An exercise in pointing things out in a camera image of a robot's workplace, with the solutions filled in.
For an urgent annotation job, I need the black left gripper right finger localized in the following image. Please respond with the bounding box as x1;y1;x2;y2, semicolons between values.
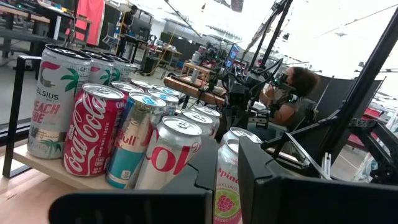
238;136;398;224

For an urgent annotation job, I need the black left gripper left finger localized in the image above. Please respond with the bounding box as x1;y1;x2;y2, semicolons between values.
48;139;220;224

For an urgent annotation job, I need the white can with red base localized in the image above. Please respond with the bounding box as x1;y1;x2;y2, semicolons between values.
191;105;221;138

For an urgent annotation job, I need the white Celsius can black lid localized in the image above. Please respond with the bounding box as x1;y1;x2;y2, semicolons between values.
27;44;93;160
79;49;115;86
102;52;132;83

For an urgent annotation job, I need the blue lit screen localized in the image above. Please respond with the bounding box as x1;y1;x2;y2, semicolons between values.
225;45;241;68

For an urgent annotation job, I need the small wooden stool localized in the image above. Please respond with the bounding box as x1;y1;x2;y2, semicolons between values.
182;62;212;82

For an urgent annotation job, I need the wooden workbench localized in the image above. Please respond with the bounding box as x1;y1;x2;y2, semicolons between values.
164;76;226;106

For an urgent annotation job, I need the person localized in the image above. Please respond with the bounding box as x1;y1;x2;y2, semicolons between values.
119;4;139;35
257;66;320;132

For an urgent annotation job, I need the black pole stand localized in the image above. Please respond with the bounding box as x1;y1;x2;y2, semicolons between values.
248;0;294;71

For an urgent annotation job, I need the black partition curtain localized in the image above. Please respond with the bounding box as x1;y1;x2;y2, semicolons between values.
310;74;384;125

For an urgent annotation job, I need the black desk monitor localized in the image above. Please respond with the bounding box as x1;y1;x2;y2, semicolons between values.
130;17;153;38

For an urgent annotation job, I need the grey office chair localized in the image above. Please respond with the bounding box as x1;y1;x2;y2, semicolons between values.
102;21;121;47

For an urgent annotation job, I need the red hanging cloth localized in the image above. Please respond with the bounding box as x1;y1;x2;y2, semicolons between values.
65;0;106;47

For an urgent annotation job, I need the grey metal workbench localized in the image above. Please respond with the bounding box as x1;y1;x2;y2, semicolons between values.
0;4;51;58

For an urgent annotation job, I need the wooden shelf with black frame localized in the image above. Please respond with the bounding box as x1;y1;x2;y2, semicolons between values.
2;55;200;191

